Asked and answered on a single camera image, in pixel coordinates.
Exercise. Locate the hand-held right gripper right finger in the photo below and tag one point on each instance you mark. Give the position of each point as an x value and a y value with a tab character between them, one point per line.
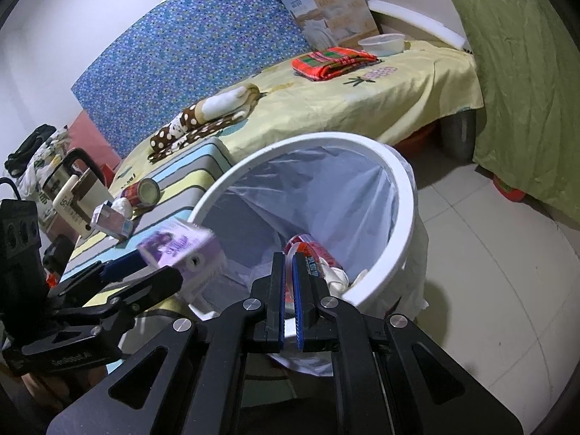
297	299

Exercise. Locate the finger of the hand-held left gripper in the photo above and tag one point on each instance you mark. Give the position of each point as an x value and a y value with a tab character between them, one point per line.
122	265
154	283

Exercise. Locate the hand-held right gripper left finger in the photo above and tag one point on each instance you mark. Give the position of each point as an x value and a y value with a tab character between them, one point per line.
276	290

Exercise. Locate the pink white carton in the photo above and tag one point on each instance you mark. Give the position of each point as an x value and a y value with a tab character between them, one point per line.
111	222

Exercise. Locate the purple white carton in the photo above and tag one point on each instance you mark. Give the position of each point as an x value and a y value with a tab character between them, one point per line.
181	244

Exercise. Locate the black floor bag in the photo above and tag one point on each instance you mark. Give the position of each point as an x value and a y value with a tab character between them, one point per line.
56	253

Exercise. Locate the cream steel soy milk maker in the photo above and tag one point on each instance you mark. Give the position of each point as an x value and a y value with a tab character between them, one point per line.
68	204

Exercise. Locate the pineapple print quilt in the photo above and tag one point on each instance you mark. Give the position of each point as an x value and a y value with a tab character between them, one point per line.
34	176

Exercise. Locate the cream cup with brown lid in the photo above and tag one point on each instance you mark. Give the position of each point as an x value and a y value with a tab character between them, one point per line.
93	190

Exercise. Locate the grey striped mat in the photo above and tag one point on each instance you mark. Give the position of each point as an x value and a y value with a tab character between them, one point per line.
181	167

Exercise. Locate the brown polka-dot blanket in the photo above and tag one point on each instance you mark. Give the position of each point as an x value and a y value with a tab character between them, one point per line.
190	122

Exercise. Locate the yellow bed sheet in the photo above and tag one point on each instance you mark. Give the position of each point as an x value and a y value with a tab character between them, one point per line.
340	104

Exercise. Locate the orange basin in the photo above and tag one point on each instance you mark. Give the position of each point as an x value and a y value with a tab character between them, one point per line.
417	140

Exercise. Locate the blue floral headboard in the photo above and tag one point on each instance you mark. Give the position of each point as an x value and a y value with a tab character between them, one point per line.
181	54

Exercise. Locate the grey bed leg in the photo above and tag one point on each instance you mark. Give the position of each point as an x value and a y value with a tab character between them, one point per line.
457	138

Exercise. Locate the red plaid cloth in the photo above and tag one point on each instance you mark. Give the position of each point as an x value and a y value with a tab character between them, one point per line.
330	63

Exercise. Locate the red floor item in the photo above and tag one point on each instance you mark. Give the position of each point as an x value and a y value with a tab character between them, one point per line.
510	192

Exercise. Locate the clear plastic bowl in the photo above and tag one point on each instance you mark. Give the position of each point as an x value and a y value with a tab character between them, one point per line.
383	45

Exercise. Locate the cardboard bedding box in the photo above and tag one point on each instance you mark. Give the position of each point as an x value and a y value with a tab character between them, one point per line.
335	9

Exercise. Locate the green curtain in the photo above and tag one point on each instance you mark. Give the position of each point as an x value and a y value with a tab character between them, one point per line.
521	77

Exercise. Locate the white foam board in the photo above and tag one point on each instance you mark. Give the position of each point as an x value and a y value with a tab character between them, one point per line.
417	4

